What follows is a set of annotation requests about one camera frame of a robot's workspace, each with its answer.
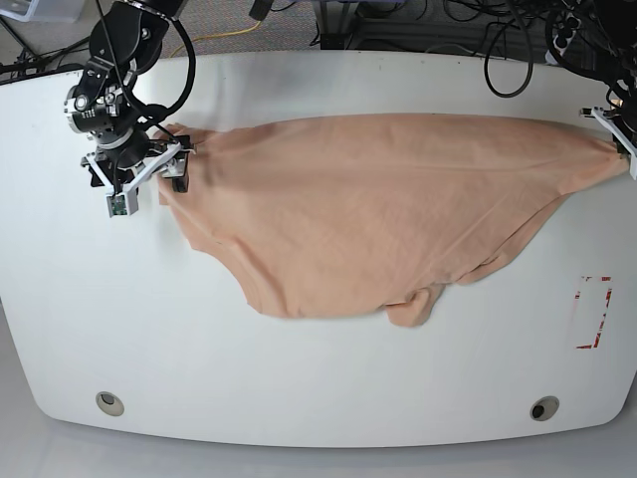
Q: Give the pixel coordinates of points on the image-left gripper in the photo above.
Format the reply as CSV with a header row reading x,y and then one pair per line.
x,y
127,150

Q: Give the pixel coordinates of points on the peach T-shirt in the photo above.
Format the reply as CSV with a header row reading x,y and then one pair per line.
x,y
342,216

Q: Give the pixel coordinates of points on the clear plastic storage box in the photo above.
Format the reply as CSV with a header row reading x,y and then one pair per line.
x,y
19,10

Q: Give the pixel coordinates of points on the red tape rectangle marking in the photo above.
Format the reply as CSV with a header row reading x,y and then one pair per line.
x,y
589,314

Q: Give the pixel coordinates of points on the image-left white wrist camera mount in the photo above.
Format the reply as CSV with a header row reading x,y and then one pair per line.
x,y
166,158

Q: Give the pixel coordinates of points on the left table cable grommet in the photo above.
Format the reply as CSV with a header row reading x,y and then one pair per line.
x,y
109,404

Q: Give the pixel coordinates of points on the table cable grommet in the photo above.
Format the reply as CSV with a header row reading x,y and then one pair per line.
x,y
109,404
545,408

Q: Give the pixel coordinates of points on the image-right white wrist camera mount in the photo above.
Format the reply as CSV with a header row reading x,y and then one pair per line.
x,y
623,136

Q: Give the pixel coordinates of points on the right table cable grommet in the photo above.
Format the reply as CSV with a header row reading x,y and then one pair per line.
x,y
545,408

